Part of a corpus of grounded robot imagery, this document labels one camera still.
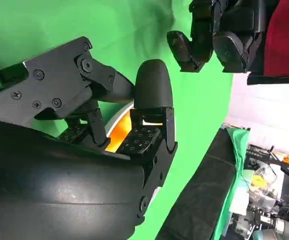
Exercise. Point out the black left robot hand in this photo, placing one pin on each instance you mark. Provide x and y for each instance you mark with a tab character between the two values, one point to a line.
234	20

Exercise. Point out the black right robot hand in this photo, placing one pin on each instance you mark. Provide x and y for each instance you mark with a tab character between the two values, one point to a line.
59	187

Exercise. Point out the orange white toy bread roll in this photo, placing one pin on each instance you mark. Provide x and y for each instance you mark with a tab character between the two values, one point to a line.
120	132

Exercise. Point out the red cloth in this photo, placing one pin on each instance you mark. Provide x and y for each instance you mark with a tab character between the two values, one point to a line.
284	45

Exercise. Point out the lilac plate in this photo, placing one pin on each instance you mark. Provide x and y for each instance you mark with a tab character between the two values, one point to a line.
119	115

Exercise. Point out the green background cloth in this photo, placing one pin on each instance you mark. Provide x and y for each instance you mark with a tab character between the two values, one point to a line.
239	145

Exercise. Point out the black backdrop cloth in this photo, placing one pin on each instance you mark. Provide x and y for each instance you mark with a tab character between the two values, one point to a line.
202	187

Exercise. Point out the clear plastic bag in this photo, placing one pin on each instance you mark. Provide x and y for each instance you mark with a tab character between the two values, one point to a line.
259	182

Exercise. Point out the green table cloth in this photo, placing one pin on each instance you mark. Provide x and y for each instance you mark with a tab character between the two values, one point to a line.
59	20

